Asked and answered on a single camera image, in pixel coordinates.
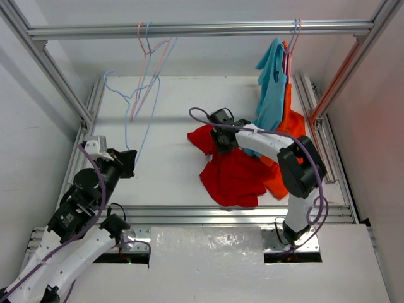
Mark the red t shirt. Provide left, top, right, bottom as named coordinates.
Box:
left=187, top=125, right=287, bottom=208

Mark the blue wire hanger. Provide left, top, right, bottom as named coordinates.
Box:
left=129, top=21, right=174, bottom=124
left=102, top=70, right=161, bottom=166

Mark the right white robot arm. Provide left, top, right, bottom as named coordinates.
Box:
left=206, top=109, right=326, bottom=245

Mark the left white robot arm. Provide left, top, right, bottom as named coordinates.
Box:
left=1, top=148, right=137, bottom=302

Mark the orange t shirt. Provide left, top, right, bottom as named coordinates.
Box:
left=260, top=40, right=307, bottom=201

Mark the light blue t shirt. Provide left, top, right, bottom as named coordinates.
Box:
left=244, top=37, right=290, bottom=158

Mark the blue hanger holding shirt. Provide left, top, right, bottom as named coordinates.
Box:
left=283, top=18, right=300, bottom=76

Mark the pink hanger holding shirt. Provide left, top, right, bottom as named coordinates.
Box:
left=287, top=18, right=302, bottom=82

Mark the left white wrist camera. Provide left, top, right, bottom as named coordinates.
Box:
left=83, top=136, right=112, bottom=160

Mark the pink wire hanger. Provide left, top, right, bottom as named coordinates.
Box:
left=129, top=21, right=177, bottom=122

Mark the aluminium front rail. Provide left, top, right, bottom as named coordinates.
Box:
left=94, top=205, right=357, bottom=225

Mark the aluminium rail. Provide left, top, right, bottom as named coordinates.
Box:
left=94, top=205, right=357, bottom=225
left=27, top=19, right=374, bottom=41

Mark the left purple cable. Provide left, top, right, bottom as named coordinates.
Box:
left=0, top=143, right=152, bottom=303

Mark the orange diagonal frame bar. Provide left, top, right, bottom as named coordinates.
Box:
left=309, top=40, right=361, bottom=127

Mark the aluminium left frame post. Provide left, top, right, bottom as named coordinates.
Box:
left=1, top=1, right=93, bottom=133

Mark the aluminium frame post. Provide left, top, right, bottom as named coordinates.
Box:
left=354, top=0, right=403, bottom=46
left=1, top=1, right=93, bottom=133

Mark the aluminium top rail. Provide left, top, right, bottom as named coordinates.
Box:
left=27, top=19, right=374, bottom=41

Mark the aluminium right frame post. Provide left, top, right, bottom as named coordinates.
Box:
left=354, top=0, right=403, bottom=46

